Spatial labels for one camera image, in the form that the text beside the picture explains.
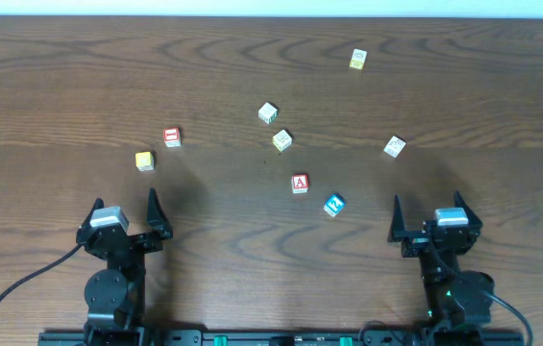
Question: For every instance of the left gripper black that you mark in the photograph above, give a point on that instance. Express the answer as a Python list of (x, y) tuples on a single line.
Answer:
[(133, 240)]

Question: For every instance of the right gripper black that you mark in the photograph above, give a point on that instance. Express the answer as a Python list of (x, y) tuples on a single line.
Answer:
[(421, 238)]

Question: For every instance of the red letter I block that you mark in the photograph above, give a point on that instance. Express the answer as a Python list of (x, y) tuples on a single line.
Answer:
[(172, 137)]

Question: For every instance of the blue number 2 block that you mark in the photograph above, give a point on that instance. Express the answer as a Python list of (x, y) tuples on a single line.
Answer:
[(334, 205)]

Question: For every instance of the red letter A block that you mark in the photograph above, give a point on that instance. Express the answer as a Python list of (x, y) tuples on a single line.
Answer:
[(300, 183)]

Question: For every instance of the letter B picture block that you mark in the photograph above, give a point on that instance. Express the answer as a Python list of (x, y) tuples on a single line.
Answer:
[(282, 140)]

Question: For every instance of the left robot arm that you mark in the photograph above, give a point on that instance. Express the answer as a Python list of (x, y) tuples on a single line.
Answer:
[(115, 296)]

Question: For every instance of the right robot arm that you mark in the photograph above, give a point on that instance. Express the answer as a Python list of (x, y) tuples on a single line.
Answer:
[(459, 301)]

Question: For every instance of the yellow wooden block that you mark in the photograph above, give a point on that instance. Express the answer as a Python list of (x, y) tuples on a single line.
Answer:
[(145, 161)]

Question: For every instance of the white picture block right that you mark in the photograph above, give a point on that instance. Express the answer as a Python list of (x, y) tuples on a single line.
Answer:
[(394, 147)]

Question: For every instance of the green letter R block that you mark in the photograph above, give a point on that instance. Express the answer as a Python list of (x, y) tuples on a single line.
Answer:
[(267, 113)]

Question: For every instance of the yellow letter far block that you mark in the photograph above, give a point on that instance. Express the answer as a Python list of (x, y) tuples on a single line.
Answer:
[(358, 59)]

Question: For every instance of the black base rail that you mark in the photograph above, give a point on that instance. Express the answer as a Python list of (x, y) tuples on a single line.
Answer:
[(295, 338)]

